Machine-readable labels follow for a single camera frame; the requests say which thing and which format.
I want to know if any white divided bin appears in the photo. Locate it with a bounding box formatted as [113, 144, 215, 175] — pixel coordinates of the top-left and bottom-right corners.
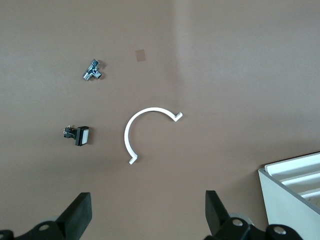
[257, 151, 320, 240]

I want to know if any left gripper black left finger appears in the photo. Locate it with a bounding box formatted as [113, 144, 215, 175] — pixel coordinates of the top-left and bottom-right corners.
[16, 191, 93, 240]

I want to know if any black white square push button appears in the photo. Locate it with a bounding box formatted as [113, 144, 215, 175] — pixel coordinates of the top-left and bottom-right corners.
[62, 125, 91, 147]

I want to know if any small metal blue connector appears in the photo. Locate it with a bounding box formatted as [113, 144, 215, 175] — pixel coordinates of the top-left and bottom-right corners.
[82, 58, 103, 82]

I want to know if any white curved plastic clip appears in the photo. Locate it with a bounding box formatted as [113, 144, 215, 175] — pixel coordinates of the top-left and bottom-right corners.
[123, 107, 184, 166]

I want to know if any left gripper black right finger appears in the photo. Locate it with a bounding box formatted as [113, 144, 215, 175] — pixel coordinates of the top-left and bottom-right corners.
[204, 190, 251, 240]

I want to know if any brown tape square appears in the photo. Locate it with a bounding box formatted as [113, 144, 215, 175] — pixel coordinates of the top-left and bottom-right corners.
[134, 48, 147, 62]

